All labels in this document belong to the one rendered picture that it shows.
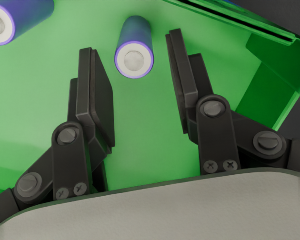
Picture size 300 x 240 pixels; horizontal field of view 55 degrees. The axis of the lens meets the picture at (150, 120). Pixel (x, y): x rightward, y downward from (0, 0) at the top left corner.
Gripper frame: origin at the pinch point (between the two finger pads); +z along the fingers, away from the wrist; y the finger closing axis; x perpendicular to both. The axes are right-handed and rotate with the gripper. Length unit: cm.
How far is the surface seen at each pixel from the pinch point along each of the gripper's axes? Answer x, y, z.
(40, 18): 1.3, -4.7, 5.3
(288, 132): -46, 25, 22
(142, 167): -11.8, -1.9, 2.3
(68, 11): -0.1, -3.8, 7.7
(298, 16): -24.6, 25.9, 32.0
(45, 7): 1.3, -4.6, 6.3
